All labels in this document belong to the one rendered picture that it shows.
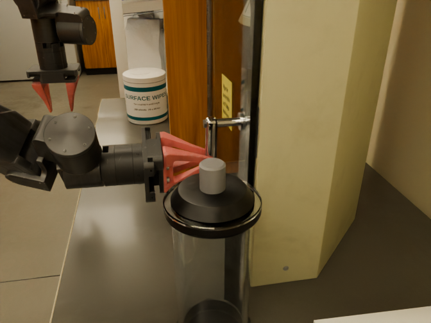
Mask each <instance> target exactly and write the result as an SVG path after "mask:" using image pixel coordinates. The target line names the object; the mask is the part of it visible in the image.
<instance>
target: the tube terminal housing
mask: <svg viewBox="0 0 431 323"><path fill-rule="evenodd" d="M396 4H397V0H263V10H262V35H261V48H260V73H259V86H258V107H259V108H260V111H259V124H258V148H257V158H256V157H255V173H254V186H253V187H254V188H255V189H256V190H257V191H258V192H259V194H260V196H261V198H262V212H261V216H260V218H259V220H258V222H257V223H256V224H255V225H254V226H253V241H252V254H251V278H250V285H251V287H253V286H261V285H270V284H275V283H284V282H290V281H298V280H304V279H312V278H317V277H318V275H319V273H320V272H321V271H322V269H323V267H324V266H325V264H326V263H327V261H328V260H329V258H330V257H331V255H332V253H333V252H334V251H335V249H336V247H337V246H338V244H339V242H340V241H341V240H342V238H343V236H344V235H345V233H346V232H347V230H348V228H349V227H350V226H351V224H352V222H353V221H354V219H355V214H356V211H357V205H358V201H359V194H360V188H361V184H362V178H363V175H364V168H365V164H366V158H367V155H368V149H369V142H370V138H371V132H372V129H373V123H374V118H375V112H376V106H377V102H378V96H379V92H380V86H381V82H382V76H383V73H384V66H385V60H386V56H387V50H388V47H389V40H390V36H391V30H392V26H393V20H394V14H395V10H396Z"/></svg>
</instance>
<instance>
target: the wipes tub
mask: <svg viewBox="0 0 431 323"><path fill-rule="evenodd" d="M123 82H124V94H125V100H126V111H127V116H128V120H129V121H130V122H132V123H134V124H140V125H150V124H157V123H160V122H163V121H165V120H166V118H167V90H166V79H165V71H164V70H162V69H158V68H152V67H142V68H136V69H130V70H127V71H125V72H123Z"/></svg>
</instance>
